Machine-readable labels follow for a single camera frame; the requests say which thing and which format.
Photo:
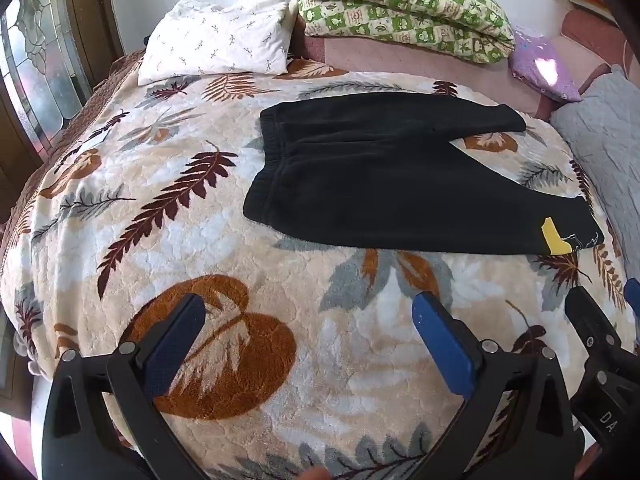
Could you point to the grey quilted blanket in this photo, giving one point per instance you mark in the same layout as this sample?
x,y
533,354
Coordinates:
x,y
605,135

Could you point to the red book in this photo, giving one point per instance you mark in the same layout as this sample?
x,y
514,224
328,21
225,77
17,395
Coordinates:
x,y
590,0

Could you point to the purple pillow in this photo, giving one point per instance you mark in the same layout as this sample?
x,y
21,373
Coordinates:
x,y
542,65

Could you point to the pink quilted bed sheet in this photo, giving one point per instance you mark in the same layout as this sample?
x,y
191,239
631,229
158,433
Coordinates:
x,y
400,57

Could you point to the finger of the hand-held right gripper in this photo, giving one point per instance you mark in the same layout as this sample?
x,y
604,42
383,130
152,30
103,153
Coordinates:
x,y
633,297
590,320

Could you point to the black pants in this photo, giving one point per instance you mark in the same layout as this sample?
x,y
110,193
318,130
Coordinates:
x,y
375,185

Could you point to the white leaf print pillow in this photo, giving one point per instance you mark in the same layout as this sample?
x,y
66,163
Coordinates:
x,y
220,40

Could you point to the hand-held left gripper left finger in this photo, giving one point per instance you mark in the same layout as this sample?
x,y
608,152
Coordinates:
x,y
172,345

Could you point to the leaf print fleece blanket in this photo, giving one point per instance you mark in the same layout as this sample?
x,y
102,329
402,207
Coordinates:
x,y
225,240

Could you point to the green patterned quilt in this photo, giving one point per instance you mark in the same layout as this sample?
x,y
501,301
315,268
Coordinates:
x,y
400,5

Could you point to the stained glass window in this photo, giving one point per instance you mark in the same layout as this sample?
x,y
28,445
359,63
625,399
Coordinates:
x,y
40,60

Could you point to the wooden window frame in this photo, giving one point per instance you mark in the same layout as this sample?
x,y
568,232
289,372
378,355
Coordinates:
x,y
92,15

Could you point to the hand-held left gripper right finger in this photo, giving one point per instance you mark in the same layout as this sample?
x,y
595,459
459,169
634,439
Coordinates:
x,y
445,345

